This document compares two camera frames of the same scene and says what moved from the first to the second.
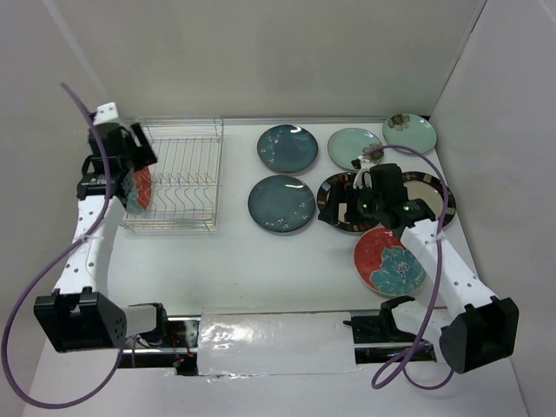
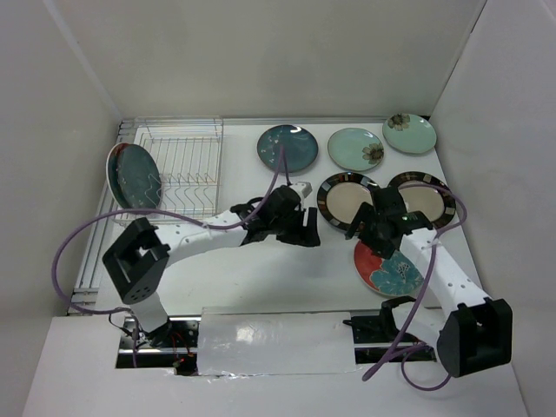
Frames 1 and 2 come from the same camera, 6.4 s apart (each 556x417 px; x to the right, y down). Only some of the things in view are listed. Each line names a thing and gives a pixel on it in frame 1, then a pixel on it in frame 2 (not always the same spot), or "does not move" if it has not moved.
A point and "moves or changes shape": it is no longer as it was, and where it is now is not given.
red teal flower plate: (141, 192) moves or changes shape
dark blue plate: (287, 148) does not move
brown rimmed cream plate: (323, 198) does not move
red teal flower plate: (387, 265) does not move
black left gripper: (146, 156) -> (304, 235)
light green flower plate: (347, 144) does not move
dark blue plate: (281, 203) moves or changes shape
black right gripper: (337, 201) -> (388, 208)
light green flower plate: (410, 131) does not move
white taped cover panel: (250, 340) does not move
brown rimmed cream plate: (431, 189) does not move
